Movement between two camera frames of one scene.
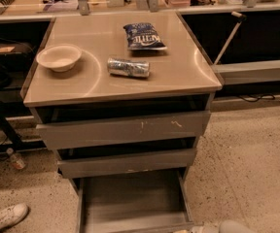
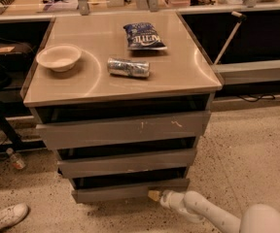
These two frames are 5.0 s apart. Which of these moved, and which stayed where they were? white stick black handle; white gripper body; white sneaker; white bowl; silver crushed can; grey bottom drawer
Moved: white gripper body; grey bottom drawer
Stayed: white bowl; silver crushed can; white sneaker; white stick black handle
